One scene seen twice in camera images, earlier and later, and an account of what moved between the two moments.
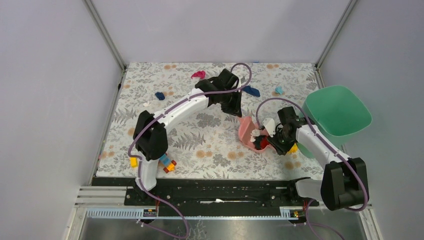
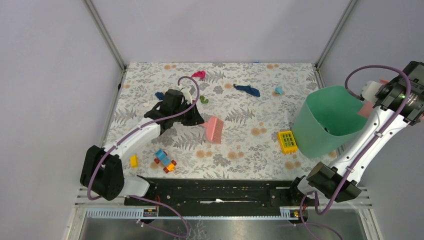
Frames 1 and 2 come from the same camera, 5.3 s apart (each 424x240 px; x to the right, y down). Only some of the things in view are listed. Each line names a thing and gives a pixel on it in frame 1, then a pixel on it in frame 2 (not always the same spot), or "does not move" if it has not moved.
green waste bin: x=337 y=112 does not move
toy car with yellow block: x=165 y=162 does not move
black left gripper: x=236 y=109 → x=195 y=118
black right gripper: x=281 y=150 → x=416 y=120
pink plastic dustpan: x=246 y=125 → x=367 y=107
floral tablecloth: x=206 y=142 does not move
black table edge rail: x=213 y=192 does not move
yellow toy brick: x=134 y=162 does not move
